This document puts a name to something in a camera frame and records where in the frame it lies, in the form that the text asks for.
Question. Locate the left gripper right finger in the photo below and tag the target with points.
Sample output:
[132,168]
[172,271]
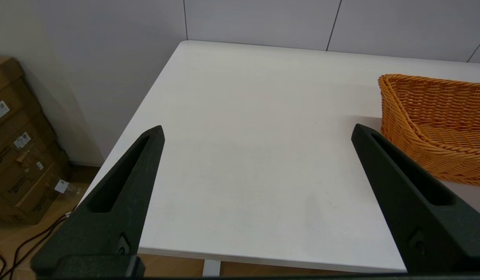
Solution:
[418,225]

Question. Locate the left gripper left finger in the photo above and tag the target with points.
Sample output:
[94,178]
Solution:
[119,229]

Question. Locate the orange wicker basket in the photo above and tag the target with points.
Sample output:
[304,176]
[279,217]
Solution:
[438,116]

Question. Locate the brown cardboard box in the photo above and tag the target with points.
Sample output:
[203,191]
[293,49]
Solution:
[30,182]
[6,155]
[37,207]
[6,85]

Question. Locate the white table leg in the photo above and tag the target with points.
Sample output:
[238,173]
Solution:
[212,268]

